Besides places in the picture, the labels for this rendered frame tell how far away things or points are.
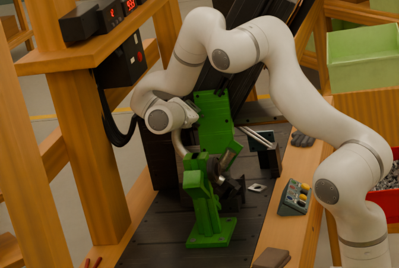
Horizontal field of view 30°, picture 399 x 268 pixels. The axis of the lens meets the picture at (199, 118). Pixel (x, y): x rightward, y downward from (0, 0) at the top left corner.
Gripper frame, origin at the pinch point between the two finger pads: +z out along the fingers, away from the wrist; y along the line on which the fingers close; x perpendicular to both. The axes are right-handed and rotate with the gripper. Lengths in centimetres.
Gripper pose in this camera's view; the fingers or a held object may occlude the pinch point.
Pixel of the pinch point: (187, 111)
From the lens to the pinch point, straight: 239.6
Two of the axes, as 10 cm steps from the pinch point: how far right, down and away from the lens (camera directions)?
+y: -7.5, -6.5, 1.4
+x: -6.2, 7.5, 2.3
